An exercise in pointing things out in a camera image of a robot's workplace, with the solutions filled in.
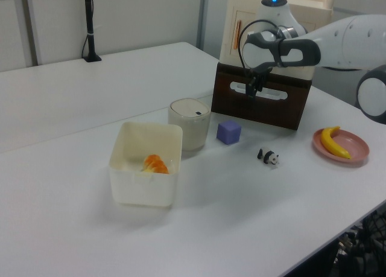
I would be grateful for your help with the beige lidded trash can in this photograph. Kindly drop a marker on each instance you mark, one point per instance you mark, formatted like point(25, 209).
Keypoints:
point(190, 123)

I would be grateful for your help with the white square plastic container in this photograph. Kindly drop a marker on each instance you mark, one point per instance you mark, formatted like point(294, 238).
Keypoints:
point(141, 180)

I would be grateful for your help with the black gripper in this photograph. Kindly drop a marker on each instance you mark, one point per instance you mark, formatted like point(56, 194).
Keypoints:
point(261, 75)

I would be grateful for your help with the orange fruit piece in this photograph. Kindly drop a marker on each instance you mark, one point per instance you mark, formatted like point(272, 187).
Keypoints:
point(155, 164)

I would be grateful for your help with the cream toy cabinet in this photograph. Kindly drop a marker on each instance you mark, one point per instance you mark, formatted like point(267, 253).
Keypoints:
point(301, 8)

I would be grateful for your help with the pink plate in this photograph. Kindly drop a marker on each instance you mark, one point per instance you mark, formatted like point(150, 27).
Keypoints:
point(356, 145)

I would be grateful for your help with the black pole stand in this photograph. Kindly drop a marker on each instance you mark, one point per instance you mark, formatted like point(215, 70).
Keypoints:
point(90, 26)

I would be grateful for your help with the dark brown wooden drawer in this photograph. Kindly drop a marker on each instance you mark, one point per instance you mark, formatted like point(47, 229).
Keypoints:
point(271, 111)

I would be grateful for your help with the small panda figurine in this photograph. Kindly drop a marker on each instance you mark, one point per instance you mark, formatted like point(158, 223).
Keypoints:
point(269, 157)

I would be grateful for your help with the purple cube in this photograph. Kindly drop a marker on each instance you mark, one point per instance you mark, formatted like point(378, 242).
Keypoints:
point(228, 132)

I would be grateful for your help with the yellow toy banana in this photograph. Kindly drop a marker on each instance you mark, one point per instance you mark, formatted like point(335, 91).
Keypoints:
point(330, 142)

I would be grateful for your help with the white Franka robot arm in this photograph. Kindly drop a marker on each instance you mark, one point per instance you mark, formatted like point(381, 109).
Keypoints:
point(337, 44)

